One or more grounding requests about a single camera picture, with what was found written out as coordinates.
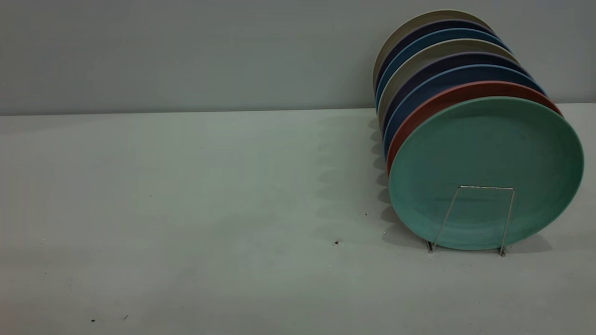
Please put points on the blue plate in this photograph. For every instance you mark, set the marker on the blue plate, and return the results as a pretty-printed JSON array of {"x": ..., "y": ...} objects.
[
  {"x": 442, "y": 35},
  {"x": 437, "y": 86}
]

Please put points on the red plate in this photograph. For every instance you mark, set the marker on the red plate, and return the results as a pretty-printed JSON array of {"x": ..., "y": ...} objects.
[{"x": 447, "y": 100}]

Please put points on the purple plate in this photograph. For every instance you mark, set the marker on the purple plate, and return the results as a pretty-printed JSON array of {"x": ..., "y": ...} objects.
[
  {"x": 447, "y": 62},
  {"x": 433, "y": 25}
]

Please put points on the beige plate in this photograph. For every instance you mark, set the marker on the beige plate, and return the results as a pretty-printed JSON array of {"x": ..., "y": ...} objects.
[
  {"x": 419, "y": 56},
  {"x": 400, "y": 32}
]

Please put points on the green plate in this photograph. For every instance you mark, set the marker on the green plate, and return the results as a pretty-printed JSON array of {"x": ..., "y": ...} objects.
[{"x": 484, "y": 153}]

